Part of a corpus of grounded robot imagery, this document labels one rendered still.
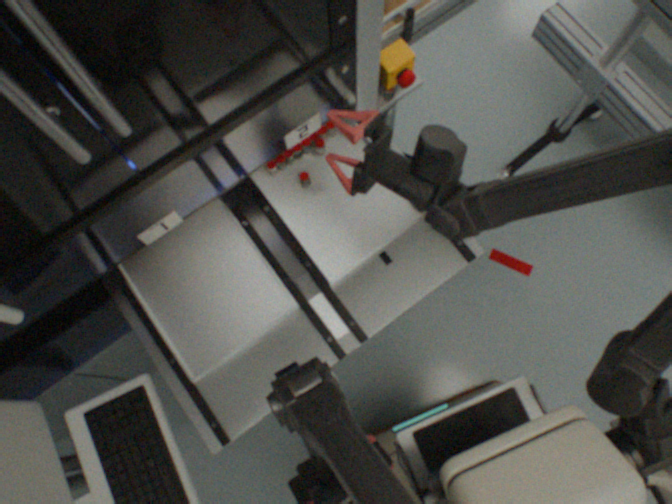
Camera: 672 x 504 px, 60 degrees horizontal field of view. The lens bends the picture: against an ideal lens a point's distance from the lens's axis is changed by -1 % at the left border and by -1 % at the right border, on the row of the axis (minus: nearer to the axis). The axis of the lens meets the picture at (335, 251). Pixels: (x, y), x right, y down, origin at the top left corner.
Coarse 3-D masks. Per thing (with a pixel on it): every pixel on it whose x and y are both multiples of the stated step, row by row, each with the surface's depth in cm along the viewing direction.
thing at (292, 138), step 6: (318, 114) 116; (312, 120) 116; (318, 120) 118; (300, 126) 115; (312, 126) 118; (318, 126) 120; (294, 132) 115; (300, 132) 117; (306, 132) 119; (312, 132) 121; (288, 138) 116; (294, 138) 118; (288, 144) 118; (294, 144) 120
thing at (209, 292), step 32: (192, 224) 128; (224, 224) 128; (160, 256) 126; (192, 256) 126; (224, 256) 126; (256, 256) 126; (160, 288) 124; (192, 288) 124; (224, 288) 124; (256, 288) 124; (160, 320) 123; (192, 320) 122; (224, 320) 122; (256, 320) 122; (192, 352) 121; (224, 352) 121
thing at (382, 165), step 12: (384, 132) 89; (372, 144) 88; (384, 144) 90; (372, 156) 88; (384, 156) 89; (396, 156) 90; (372, 168) 90; (384, 168) 89; (396, 168) 88; (408, 168) 88; (372, 180) 92; (384, 180) 90; (396, 180) 89; (396, 192) 90
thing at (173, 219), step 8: (168, 216) 111; (176, 216) 113; (160, 224) 112; (168, 224) 114; (176, 224) 116; (144, 232) 110; (152, 232) 112; (160, 232) 115; (144, 240) 113; (152, 240) 115
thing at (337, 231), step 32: (320, 160) 131; (288, 192) 129; (320, 192) 129; (384, 192) 129; (288, 224) 124; (320, 224) 127; (352, 224) 127; (384, 224) 127; (320, 256) 125; (352, 256) 125
